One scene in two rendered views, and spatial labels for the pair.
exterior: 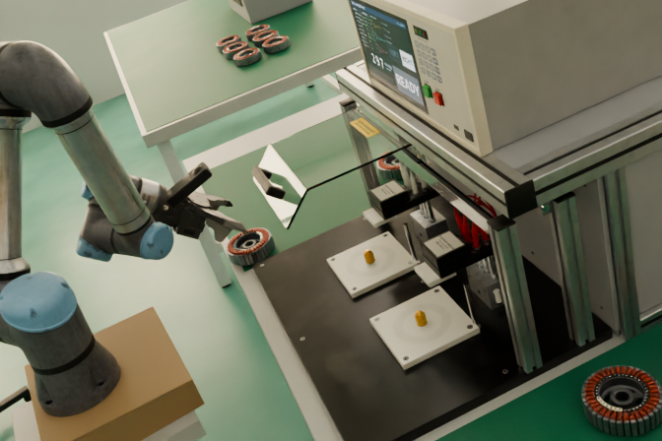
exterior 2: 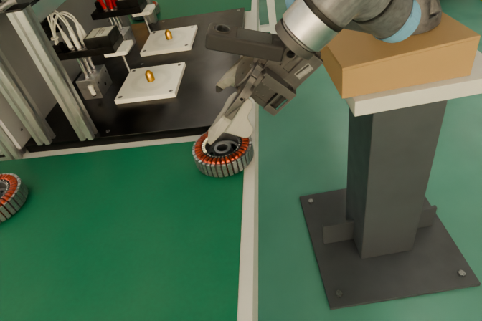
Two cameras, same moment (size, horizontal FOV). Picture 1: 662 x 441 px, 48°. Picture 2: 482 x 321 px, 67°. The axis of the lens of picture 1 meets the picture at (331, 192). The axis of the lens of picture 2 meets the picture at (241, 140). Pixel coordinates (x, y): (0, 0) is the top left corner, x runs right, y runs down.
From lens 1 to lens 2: 209 cm
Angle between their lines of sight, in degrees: 109
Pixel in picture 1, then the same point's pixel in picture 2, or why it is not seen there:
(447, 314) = (155, 39)
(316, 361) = not seen: hidden behind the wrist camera
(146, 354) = (346, 35)
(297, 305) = (221, 72)
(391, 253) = (134, 80)
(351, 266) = (166, 80)
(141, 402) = not seen: hidden behind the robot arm
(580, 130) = not seen: outside the picture
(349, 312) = (195, 59)
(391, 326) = (183, 40)
